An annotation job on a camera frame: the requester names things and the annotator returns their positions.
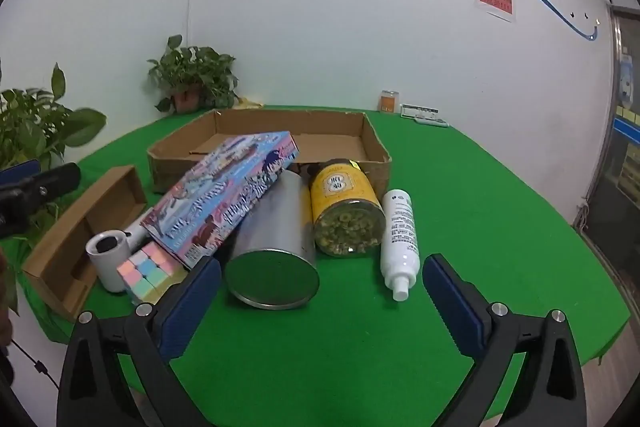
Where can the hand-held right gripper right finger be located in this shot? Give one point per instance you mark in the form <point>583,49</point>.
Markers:
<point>450,302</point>

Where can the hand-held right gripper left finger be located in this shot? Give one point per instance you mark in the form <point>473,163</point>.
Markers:
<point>192,302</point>

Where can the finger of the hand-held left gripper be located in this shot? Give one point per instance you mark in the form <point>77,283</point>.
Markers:
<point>50,184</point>

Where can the pastel puzzle cube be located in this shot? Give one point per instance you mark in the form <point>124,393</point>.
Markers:
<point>145,272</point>

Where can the small cardboard tray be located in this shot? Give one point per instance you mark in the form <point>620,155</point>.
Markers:
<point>60,252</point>

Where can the white spray bottle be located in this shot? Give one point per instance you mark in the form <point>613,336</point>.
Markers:
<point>400,237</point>

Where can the silver metal can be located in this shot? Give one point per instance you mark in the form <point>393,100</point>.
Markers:
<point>272,277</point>

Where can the white lint remover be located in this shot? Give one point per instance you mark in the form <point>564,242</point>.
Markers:
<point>107,262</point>

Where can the colourful printed box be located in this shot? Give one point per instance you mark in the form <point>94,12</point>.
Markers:
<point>220,197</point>

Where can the yellow label jar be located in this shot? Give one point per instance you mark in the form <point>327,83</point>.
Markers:
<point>342,194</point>

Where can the large cardboard box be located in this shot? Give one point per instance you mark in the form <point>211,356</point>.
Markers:
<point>300,142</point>

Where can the large leafy green plant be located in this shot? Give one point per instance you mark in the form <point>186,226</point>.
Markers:
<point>30,122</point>

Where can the green tablecloth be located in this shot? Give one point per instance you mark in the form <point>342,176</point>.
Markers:
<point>350,357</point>

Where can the white remote control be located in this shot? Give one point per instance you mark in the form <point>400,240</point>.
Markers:
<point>432,122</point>

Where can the potted plant in brown pot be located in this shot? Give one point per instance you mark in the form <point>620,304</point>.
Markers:
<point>192,67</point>

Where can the yellow cloth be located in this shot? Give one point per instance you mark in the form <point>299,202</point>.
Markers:
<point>248,103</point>

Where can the small orange jar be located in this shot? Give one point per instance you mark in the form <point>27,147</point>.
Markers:
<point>390,102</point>

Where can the glass door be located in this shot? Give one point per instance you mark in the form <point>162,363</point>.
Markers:
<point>625,157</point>

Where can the red wall sign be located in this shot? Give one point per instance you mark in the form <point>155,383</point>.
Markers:
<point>495,2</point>

